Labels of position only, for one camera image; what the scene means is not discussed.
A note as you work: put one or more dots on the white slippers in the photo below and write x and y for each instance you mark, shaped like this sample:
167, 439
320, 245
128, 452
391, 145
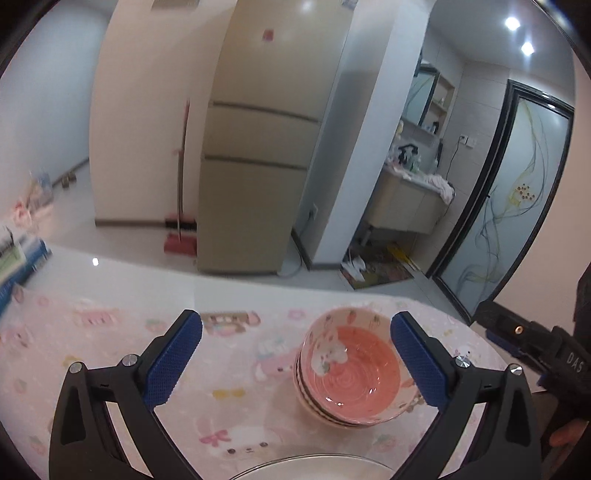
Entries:
353, 267

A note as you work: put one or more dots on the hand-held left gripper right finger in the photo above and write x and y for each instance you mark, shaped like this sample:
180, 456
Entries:
418, 364

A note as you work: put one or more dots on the black faucet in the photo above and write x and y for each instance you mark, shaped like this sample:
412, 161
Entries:
407, 154

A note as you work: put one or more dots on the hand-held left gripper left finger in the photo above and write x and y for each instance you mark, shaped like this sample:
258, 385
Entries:
173, 364

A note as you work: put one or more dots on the pink printed tablecloth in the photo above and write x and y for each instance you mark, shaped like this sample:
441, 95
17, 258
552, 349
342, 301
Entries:
138, 415

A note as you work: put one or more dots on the round ceiling light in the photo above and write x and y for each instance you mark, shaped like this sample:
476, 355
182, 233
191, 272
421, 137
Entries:
511, 23
527, 47

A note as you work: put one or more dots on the white towel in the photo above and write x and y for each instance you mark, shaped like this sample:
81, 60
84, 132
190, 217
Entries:
441, 187

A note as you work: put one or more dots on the pink carrot print bowl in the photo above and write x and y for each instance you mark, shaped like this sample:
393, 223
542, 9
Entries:
302, 381
364, 369

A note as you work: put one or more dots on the white cartoon print plate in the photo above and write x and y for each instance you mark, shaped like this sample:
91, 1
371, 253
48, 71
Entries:
309, 468

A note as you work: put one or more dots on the patterned floor mat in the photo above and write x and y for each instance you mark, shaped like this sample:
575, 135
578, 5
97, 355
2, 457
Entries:
383, 272

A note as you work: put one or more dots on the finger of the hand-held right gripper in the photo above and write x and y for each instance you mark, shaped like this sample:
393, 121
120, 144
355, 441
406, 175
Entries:
501, 341

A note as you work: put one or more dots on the person's right hand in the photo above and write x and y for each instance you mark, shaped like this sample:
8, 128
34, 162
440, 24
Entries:
570, 431

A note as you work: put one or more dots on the low white wall socket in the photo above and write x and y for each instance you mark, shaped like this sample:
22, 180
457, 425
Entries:
312, 212

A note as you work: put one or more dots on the pink plastic bag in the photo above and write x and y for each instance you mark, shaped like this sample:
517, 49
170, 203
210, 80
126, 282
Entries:
32, 198

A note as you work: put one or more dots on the brown slippers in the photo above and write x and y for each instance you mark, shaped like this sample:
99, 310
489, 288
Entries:
69, 180

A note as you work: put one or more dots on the beige vanity cabinet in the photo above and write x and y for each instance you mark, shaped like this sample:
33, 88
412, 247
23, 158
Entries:
406, 203

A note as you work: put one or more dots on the mirror cabinet with shelves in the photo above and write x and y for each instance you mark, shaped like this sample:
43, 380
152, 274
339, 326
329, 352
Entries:
427, 101

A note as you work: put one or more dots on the beige refrigerator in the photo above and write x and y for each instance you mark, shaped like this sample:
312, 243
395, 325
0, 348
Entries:
268, 161

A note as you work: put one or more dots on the pink fridge sticker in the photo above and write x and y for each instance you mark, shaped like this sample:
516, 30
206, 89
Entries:
268, 34

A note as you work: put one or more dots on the frosted glass door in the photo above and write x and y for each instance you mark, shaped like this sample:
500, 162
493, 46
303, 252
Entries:
508, 198

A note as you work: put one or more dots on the red dustpan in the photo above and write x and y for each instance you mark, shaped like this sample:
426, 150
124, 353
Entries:
180, 243

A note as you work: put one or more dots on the blue box with items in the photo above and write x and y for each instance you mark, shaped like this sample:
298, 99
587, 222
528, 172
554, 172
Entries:
27, 267

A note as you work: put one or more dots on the person's dark clothing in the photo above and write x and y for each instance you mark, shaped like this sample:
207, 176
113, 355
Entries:
584, 295

